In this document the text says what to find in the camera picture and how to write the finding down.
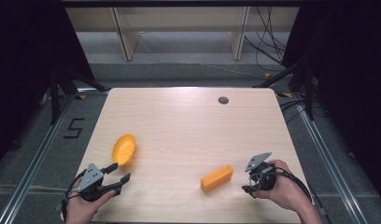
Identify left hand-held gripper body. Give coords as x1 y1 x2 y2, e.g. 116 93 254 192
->
76 162 121 203

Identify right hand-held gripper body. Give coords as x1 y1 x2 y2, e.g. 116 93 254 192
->
244 151 277 192

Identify orange rectangular block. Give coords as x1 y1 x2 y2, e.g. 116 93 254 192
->
200 163 234 194

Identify person's right hand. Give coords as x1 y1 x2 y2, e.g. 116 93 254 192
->
251 159 308 213

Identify person's left hand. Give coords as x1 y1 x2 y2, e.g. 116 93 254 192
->
64 177 117 224

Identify black metal stand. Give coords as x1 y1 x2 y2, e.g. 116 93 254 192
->
253 57 316 121
49 63 108 126

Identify dark curtain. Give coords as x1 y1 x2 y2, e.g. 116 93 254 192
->
281 0 381 206
0 0 97 171

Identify beige wooden shelf unit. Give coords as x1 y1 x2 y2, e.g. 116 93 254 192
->
64 7 301 62

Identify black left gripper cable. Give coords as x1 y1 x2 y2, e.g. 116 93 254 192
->
61 169 88 222

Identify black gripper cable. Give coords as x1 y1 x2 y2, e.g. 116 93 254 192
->
272 167 314 203
61 169 88 222

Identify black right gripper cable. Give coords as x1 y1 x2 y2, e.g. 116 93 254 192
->
272 167 314 203

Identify aluminium floor rail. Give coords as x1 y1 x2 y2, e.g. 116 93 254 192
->
0 89 109 224
291 92 368 224

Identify black floor cables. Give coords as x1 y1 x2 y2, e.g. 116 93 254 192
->
279 98 308 124

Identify thin white floor cable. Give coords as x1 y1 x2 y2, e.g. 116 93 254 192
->
137 31 265 79

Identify bundle of black hanging cables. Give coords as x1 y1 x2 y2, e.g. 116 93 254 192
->
244 7 293 73

